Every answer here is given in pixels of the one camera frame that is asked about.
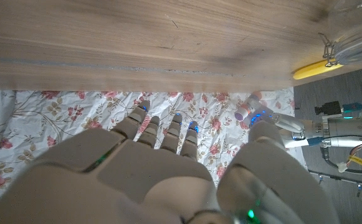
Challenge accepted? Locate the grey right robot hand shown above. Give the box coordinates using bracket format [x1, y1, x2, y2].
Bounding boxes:
[0, 100, 340, 224]

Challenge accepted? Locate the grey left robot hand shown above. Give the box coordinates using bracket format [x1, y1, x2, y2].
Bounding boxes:
[244, 99, 309, 149]

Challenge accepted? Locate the white orange glue stick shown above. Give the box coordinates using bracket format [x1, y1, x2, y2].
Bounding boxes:
[234, 91, 263, 122]

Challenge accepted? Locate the clear glass jar cup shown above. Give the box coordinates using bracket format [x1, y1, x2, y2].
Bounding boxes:
[319, 0, 362, 67]

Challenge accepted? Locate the yellow banana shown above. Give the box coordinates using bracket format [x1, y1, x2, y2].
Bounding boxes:
[292, 58, 345, 80]

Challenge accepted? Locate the floral backdrop cloth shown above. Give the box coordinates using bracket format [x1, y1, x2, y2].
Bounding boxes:
[0, 90, 308, 215]

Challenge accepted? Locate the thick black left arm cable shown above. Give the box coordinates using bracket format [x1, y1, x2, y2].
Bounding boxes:
[320, 146, 362, 175]

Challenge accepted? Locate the thin black left wrist cable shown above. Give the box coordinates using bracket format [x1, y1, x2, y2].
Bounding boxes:
[308, 169, 362, 197]

